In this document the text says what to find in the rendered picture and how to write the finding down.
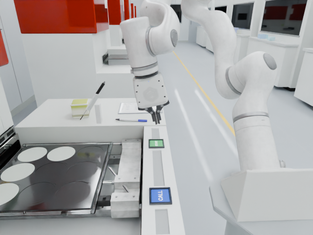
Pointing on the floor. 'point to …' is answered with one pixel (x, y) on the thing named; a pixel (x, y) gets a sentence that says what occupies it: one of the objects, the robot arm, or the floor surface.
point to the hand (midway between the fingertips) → (156, 117)
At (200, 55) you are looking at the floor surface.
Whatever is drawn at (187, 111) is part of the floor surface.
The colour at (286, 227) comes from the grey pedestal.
